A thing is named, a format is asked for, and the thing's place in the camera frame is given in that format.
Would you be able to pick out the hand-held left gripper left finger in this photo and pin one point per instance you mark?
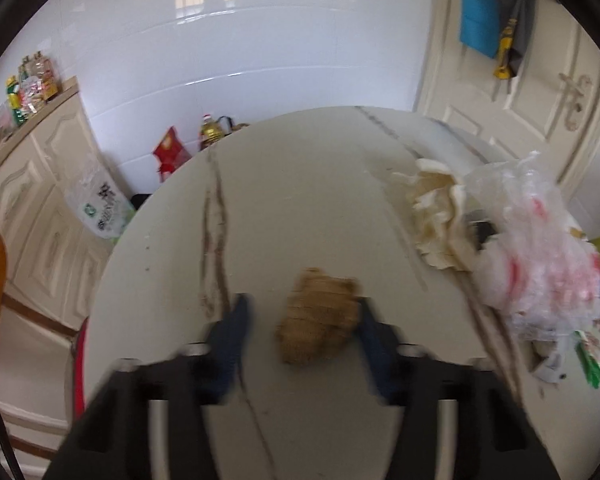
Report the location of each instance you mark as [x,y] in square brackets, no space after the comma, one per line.
[230,345]

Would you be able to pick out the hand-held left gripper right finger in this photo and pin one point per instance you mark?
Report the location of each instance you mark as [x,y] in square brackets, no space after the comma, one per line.
[380,355]

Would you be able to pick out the white crumpled paper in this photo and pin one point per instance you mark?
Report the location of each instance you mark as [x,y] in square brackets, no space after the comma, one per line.
[437,210]

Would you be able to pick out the white torn wrapper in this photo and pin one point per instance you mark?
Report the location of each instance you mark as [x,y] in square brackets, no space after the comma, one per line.
[550,365]

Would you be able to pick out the clear plastic bag red print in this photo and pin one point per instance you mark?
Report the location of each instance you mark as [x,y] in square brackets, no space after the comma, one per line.
[530,240]

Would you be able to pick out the clear rice bag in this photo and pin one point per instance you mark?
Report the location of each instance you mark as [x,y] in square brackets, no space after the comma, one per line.
[97,200]

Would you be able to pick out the red gift bag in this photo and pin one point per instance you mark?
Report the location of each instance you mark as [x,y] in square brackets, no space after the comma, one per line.
[171,152]

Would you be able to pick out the green snack wrapper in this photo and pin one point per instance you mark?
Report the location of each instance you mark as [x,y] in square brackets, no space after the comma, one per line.
[587,360]

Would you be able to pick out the cooking oil bottle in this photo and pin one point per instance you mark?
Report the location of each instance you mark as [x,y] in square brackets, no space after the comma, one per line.
[211,130]

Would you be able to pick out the cream floor cabinet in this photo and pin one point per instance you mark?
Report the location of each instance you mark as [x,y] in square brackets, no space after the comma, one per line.
[30,185]

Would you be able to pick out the cream panelled door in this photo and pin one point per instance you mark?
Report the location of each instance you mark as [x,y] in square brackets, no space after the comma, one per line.
[530,125]

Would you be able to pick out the pile of snack packets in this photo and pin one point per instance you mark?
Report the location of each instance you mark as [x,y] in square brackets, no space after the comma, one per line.
[30,87]

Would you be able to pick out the blue hanging bag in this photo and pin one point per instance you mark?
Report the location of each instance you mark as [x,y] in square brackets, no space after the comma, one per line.
[480,5]

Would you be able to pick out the grey hanging bag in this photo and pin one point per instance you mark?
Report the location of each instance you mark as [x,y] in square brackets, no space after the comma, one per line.
[522,20]

